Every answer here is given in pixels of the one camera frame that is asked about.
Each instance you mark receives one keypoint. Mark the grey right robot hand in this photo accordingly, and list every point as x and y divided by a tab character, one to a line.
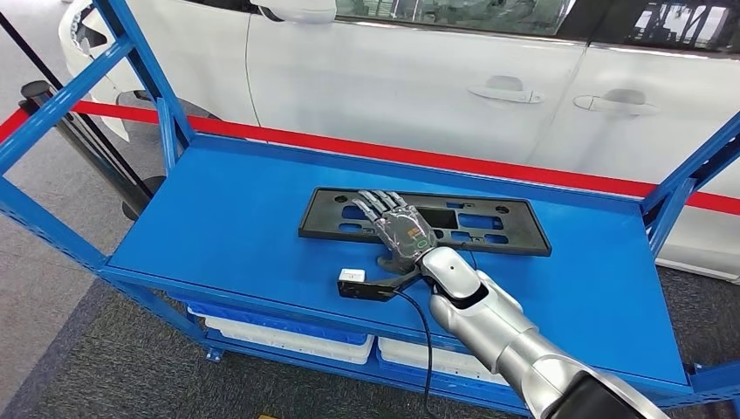
407	234

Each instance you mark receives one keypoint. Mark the black plastic plate frame part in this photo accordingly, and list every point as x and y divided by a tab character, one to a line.
523	240

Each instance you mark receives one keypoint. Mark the blue metal shelf rack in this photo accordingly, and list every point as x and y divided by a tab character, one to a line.
231	231

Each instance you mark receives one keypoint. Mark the red barrier belt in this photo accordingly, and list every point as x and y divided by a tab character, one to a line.
347	149
11	124

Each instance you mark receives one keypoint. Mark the white car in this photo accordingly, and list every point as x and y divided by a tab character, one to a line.
376	75

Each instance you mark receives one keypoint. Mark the white car side mirror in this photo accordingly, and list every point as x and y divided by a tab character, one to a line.
300	10

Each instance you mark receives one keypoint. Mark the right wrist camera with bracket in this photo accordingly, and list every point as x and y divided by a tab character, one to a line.
351	276

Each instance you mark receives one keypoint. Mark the dark metal stanchion post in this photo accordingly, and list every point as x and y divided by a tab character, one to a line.
110	173

